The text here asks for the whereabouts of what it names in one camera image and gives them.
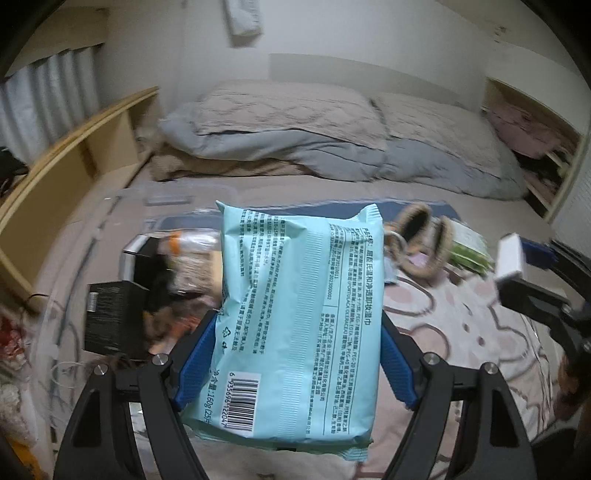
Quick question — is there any pink cartoon printed blanket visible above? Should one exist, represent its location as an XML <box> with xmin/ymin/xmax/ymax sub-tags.
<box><xmin>41</xmin><ymin>198</ymin><xmax>570</xmax><ymax>480</ymax></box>

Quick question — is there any light blue wet wipes packet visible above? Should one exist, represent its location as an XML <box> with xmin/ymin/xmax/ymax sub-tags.
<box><xmin>182</xmin><ymin>200</ymin><xmax>386</xmax><ymax>463</ymax></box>

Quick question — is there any small white box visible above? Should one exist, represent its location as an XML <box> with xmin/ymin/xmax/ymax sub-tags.
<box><xmin>494</xmin><ymin>234</ymin><xmax>527</xmax><ymax>283</ymax></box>

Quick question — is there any tan blanket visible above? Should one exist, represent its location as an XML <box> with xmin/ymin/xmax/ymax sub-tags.
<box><xmin>151</xmin><ymin>150</ymin><xmax>319</xmax><ymax>184</ymax></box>

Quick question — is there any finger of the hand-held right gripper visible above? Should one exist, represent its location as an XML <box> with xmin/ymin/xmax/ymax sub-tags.
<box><xmin>521</xmin><ymin>237</ymin><xmax>591</xmax><ymax>282</ymax></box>
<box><xmin>498</xmin><ymin>274</ymin><xmax>591</xmax><ymax>357</ymax></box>

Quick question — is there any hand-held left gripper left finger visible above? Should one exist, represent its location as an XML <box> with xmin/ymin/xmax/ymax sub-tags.
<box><xmin>53</xmin><ymin>310</ymin><xmax>220</xmax><ymax>480</ymax></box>

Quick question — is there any black box with white edge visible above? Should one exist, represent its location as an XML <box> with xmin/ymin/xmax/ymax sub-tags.
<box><xmin>122</xmin><ymin>234</ymin><xmax>171</xmax><ymax>283</ymax></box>

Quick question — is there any beige plush toy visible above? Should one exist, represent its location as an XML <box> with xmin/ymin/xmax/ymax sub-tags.
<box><xmin>134</xmin><ymin>124</ymin><xmax>161</xmax><ymax>155</ymax></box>

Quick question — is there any beige fuzzy pouch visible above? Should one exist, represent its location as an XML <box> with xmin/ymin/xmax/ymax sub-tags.
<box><xmin>382</xmin><ymin>204</ymin><xmax>456</xmax><ymax>283</ymax></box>

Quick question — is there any clear snack bag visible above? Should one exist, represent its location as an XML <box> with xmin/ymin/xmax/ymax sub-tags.
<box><xmin>161</xmin><ymin>230</ymin><xmax>225</xmax><ymax>296</ymax></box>

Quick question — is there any dark brown fuzzy item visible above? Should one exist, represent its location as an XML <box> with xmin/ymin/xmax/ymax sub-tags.
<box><xmin>141</xmin><ymin>295</ymin><xmax>195</xmax><ymax>356</ymax></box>

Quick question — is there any green spotted pouch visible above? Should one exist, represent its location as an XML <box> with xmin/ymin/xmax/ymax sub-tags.
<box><xmin>450</xmin><ymin>220</ymin><xmax>493</xmax><ymax>276</ymax></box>

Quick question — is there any white wall-hung pouch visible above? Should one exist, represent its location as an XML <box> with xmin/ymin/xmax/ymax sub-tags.
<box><xmin>224</xmin><ymin>0</ymin><xmax>265</xmax><ymax>36</ymax></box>

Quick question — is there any wooden bedside shelf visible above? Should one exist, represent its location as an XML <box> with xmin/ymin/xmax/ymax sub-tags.
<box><xmin>0</xmin><ymin>87</ymin><xmax>160</xmax><ymax>298</ymax></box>

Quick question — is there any clear plastic storage box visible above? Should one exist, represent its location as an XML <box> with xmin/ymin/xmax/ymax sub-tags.
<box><xmin>37</xmin><ymin>180</ymin><xmax>232</xmax><ymax>370</ymax></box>

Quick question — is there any wooden wall niche shelf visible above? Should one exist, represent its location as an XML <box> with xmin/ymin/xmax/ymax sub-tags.
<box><xmin>480</xmin><ymin>76</ymin><xmax>589</xmax><ymax>223</ymax></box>

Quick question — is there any pink cloth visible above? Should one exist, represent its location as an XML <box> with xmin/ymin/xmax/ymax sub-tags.
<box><xmin>488</xmin><ymin>102</ymin><xmax>580</xmax><ymax>158</ymax></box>

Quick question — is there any black cardboard box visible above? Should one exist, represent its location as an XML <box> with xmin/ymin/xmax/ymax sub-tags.
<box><xmin>84</xmin><ymin>281</ymin><xmax>151</xmax><ymax>358</ymax></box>

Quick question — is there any grey curtain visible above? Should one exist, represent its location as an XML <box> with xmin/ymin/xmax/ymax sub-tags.
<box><xmin>0</xmin><ymin>46</ymin><xmax>105</xmax><ymax>165</ymax></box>

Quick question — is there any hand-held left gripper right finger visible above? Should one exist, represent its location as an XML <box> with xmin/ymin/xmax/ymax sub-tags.
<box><xmin>379</xmin><ymin>314</ymin><xmax>539</xmax><ymax>480</ymax></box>

